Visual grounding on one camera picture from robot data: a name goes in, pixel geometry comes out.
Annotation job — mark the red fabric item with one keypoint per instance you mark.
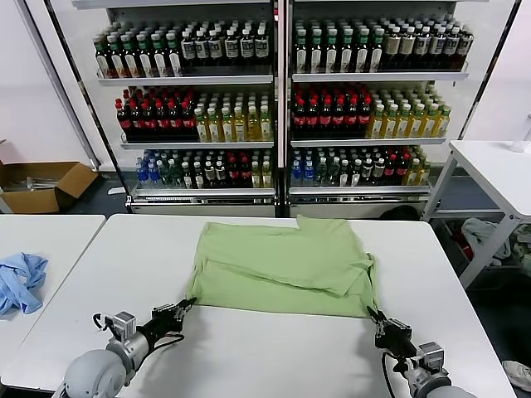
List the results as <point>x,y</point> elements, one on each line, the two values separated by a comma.
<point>464,250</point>

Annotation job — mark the large yellow juice bottle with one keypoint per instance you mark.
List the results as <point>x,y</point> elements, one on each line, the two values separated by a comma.
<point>201,128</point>
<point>391,126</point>
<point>226,128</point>
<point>417,125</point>
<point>239,127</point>
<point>431,125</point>
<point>264,127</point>
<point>252,127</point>
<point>213,128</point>
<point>444,125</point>
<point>378,126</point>
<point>404,126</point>

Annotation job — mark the grey metal rods bundle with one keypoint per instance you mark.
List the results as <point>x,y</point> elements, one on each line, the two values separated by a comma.
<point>32,182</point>

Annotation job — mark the white side table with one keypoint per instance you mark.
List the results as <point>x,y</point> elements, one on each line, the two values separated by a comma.
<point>493,174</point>

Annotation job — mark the white label green cap bottle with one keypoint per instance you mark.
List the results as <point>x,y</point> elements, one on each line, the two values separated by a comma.
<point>198,177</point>
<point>344,176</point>
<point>186,177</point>
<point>355,176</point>

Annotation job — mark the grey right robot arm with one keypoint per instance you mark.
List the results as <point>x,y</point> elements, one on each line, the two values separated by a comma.
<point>444,391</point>

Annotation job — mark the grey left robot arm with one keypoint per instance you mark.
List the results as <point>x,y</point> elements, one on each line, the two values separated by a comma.
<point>95,373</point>

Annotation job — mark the small yellow juice bottle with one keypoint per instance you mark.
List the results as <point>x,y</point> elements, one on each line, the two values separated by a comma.
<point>424,174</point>
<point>255,177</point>
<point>412,175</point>
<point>265,177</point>

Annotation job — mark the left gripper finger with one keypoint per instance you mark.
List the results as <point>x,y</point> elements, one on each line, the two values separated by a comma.
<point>166,309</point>
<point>179,320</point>

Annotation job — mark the clear green tint water bottle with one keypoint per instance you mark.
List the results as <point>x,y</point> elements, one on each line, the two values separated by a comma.
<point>332,174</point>
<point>175,176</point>
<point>164,176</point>
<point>321,174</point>

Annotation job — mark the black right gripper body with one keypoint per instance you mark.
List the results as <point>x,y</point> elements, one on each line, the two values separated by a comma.
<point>396,342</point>

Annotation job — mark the white beverage display cabinet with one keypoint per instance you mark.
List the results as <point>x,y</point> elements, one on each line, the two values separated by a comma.
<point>185,209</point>
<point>352,207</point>

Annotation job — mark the grey crumpled garment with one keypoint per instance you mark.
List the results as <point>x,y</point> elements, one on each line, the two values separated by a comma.
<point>481,232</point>

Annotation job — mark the crumpled light blue garment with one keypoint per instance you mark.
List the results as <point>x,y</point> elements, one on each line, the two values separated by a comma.
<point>24,286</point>

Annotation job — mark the blue label water bottle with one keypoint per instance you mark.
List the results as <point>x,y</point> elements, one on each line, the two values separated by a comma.
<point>153,174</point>
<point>308,173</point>
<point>296,173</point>
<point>142,174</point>

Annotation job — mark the white paper scrap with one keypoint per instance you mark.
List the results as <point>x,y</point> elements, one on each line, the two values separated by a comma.
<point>115,190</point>

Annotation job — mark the open brown cardboard box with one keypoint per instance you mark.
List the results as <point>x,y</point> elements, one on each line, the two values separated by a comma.
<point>36,199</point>

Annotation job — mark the white sneaker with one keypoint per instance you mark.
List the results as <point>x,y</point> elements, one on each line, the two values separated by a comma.
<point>517,372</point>

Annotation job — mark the black bag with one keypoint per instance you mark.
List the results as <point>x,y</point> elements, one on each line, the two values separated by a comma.
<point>400,213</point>

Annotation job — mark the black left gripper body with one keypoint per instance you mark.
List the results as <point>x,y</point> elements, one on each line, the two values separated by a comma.
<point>155,327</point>

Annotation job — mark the pale green crumpled garment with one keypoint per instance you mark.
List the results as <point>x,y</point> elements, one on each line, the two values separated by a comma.
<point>523,248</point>

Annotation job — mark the small red cap cola bottle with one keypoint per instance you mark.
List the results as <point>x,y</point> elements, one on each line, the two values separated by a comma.
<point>233,173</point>
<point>390,169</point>
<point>401,169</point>
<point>244,173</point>

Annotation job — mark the small dark tea bottle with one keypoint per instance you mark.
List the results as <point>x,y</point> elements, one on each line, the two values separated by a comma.
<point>220,174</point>
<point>378,170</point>
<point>209,174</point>
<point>366,170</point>

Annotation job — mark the light green polo shirt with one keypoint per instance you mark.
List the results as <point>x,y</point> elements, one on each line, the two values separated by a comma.
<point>269,257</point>

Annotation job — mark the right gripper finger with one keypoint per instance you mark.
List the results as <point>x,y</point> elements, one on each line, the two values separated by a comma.
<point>378,329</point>
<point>396,324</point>

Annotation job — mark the translucent plastic cup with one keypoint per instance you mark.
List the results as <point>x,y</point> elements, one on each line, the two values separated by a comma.
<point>520,147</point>

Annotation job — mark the pale cardboard piece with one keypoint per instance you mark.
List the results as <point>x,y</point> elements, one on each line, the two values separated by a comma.
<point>4,145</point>

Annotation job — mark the clothes storage bin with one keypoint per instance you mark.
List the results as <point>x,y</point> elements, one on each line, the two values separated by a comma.
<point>450,238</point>

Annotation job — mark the dark drink bottle beige label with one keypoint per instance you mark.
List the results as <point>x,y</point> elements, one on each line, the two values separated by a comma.
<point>392,45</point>
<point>407,45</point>

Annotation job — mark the large red cap cola bottle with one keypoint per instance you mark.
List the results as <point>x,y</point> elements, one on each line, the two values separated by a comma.
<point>135,121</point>
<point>162,121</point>
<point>149,121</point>
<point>313,119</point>
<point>326,119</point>
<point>364,119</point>
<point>122,122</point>
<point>339,119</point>
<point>187,120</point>
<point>175,120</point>
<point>352,119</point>
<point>300,119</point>

